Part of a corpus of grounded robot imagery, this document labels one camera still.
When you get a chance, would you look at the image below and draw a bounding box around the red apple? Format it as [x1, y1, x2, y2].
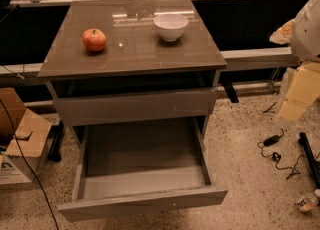
[82, 28, 106, 52]

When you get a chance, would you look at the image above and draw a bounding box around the black bar on floor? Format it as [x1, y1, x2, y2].
[298, 132, 320, 189]

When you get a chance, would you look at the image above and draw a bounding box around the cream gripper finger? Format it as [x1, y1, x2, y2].
[269, 19, 295, 45]
[274, 62, 320, 128]

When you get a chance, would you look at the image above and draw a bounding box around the closed grey top drawer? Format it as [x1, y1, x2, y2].
[53, 88, 216, 126]

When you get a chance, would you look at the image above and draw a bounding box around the black power adapter with cable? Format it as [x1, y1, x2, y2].
[256, 128, 303, 180]

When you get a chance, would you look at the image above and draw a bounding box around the black stand leg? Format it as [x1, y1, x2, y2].
[47, 122, 64, 162]

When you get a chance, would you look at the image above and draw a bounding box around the open grey middle drawer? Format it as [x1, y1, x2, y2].
[58, 117, 227, 222]

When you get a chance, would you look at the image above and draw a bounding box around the white ceramic bowl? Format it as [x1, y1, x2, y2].
[153, 14, 189, 41]

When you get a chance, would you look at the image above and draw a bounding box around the brown cardboard box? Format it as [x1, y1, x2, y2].
[0, 88, 51, 185]

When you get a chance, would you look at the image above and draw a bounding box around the grey drawer cabinet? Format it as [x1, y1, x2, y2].
[37, 0, 228, 148]

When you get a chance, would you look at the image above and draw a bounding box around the black cable on left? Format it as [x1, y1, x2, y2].
[0, 97, 60, 230]

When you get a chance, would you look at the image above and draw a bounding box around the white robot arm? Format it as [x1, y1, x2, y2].
[269, 0, 320, 128]

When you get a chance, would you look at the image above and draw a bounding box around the plastic bottle on floor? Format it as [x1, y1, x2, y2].
[296, 189, 320, 213]

